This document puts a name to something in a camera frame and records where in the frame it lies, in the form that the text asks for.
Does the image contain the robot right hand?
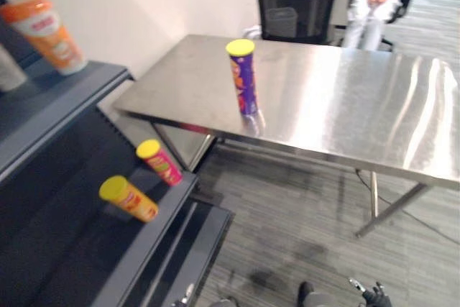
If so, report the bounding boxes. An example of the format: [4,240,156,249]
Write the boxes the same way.
[348,277,393,307]

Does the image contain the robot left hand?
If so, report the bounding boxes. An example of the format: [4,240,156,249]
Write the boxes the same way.
[171,283,197,307]

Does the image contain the purple chips can yellow lid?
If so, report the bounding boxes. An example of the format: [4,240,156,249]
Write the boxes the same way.
[225,38,261,118]

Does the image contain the orange chips can yellow lid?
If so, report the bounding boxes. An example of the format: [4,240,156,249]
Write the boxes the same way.
[98,175,160,224]

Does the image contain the pink chips can yellow lid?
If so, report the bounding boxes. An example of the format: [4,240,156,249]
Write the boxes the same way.
[135,139,184,188]

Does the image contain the dark metal shelf unit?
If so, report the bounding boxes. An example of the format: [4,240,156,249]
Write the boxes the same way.
[0,0,235,307]

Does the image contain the stainless steel table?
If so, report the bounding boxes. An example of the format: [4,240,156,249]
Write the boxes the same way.
[112,33,460,239]

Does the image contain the white container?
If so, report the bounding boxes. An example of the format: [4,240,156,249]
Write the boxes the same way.
[0,43,28,93]

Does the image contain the orange and white snack cup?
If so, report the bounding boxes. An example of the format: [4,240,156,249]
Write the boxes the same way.
[0,0,88,76]

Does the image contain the person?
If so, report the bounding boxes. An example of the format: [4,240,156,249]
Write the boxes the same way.
[342,0,418,51]

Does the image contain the black mesh office chair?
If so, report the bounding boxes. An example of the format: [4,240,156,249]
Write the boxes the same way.
[255,0,339,47]

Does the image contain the black swivel chair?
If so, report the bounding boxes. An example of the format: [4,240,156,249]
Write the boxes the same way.
[380,0,415,52]

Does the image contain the black floor cable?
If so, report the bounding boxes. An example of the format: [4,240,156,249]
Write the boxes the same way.
[354,168,460,247]

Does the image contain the white object by wall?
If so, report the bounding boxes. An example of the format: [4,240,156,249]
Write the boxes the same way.
[241,25,262,40]

